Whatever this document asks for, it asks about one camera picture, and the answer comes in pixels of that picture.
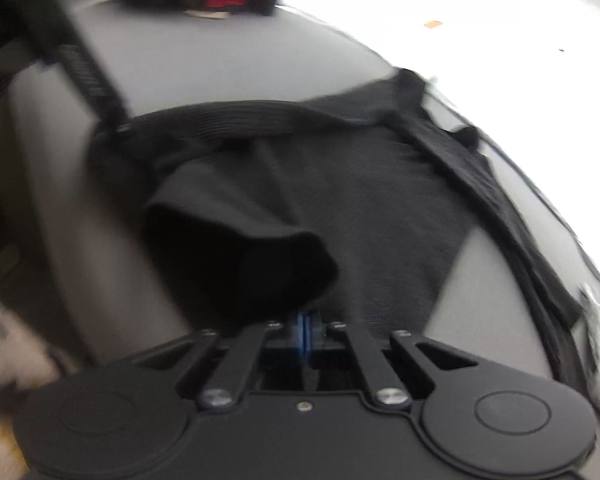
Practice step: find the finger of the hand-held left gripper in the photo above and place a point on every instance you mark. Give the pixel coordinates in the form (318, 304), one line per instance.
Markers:
(87, 72)

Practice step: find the beige paper tag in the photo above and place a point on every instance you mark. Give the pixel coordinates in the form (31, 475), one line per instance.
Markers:
(206, 14)

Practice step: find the small orange scrap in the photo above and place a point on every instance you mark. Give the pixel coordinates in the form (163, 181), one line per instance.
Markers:
(433, 23)

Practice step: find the black knit sweater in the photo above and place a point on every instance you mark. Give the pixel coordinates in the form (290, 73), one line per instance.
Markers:
(355, 185)

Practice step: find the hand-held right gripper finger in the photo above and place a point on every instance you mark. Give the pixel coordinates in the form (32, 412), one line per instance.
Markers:
(310, 335)
(300, 335)

